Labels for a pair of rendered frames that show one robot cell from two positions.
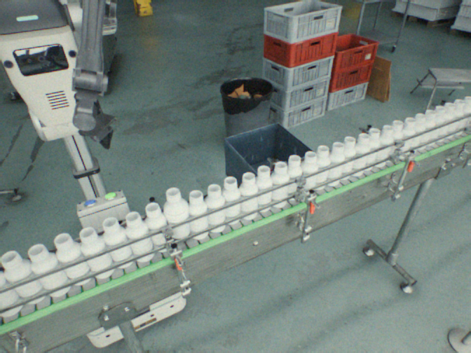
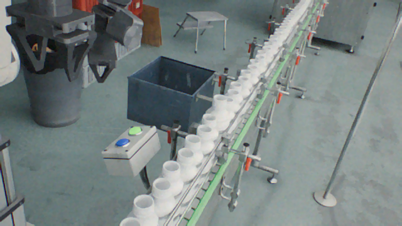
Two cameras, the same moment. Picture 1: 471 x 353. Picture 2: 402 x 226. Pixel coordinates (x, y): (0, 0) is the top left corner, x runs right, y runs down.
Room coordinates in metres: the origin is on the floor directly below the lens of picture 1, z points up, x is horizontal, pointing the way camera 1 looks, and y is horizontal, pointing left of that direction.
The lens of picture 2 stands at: (0.09, 0.83, 1.65)
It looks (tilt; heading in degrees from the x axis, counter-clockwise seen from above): 31 degrees down; 314
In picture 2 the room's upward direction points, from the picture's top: 8 degrees clockwise
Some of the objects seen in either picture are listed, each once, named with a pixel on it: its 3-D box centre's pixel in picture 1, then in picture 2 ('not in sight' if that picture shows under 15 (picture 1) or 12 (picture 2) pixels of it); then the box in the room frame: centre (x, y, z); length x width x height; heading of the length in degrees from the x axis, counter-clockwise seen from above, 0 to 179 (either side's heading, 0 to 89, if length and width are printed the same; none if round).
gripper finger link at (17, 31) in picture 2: not in sight; (43, 43); (0.62, 0.64, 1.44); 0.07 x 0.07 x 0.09; 27
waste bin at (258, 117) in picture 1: (246, 120); (54, 80); (2.61, -0.11, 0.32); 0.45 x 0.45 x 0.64
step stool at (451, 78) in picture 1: (444, 87); (200, 27); (3.44, -2.37, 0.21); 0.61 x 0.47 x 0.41; 170
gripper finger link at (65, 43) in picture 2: not in sight; (63, 49); (0.59, 0.63, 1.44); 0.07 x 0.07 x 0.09; 27
